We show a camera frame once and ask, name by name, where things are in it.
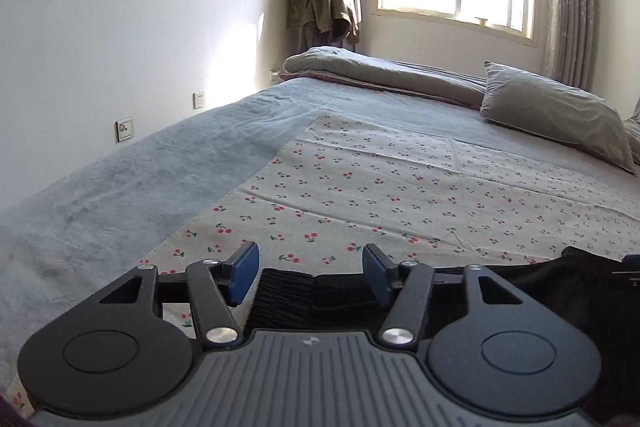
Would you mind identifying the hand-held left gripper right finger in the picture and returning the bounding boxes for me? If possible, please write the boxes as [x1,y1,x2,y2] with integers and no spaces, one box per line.
[362,243,523,351]

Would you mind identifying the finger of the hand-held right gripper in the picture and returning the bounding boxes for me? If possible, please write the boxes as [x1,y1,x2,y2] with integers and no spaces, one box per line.
[611,254,640,279]

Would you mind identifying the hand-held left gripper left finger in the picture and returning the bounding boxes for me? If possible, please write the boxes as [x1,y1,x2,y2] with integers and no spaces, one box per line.
[99,241,260,351]

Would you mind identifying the black pants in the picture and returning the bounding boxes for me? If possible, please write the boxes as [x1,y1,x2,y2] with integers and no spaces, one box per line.
[245,246,640,425]

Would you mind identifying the cherry print bed sheet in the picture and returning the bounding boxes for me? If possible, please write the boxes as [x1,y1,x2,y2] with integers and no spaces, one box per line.
[5,109,640,408]

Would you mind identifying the crumpled grey quilt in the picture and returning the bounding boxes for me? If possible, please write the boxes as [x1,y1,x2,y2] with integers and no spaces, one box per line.
[622,99,640,170]

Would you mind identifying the grey pillow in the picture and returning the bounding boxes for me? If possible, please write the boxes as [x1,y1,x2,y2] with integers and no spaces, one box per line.
[480,61,638,175]

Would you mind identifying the folded grey quilt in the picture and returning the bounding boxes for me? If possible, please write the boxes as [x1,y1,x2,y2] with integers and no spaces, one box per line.
[279,46,488,110]

